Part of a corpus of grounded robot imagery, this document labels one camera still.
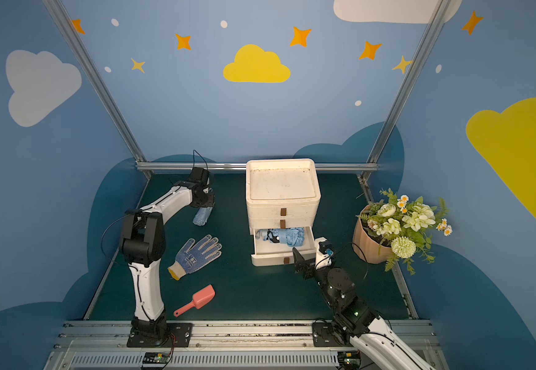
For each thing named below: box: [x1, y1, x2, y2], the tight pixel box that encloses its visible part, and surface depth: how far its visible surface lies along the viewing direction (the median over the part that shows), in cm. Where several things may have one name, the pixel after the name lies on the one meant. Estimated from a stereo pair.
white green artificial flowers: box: [357, 188, 453, 276], surface depth 70 cm
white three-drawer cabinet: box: [245, 158, 322, 259], surface depth 90 cm
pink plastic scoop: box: [173, 284, 216, 318], surface depth 83 cm
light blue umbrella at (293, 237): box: [255, 227, 305, 247], surface depth 95 cm
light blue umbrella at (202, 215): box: [192, 206, 214, 226], surface depth 102 cm
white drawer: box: [251, 226, 317, 267], surface depth 93 cm
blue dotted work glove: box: [167, 234, 222, 281], surface depth 94 cm
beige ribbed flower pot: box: [351, 205, 393, 265], surface depth 83 cm
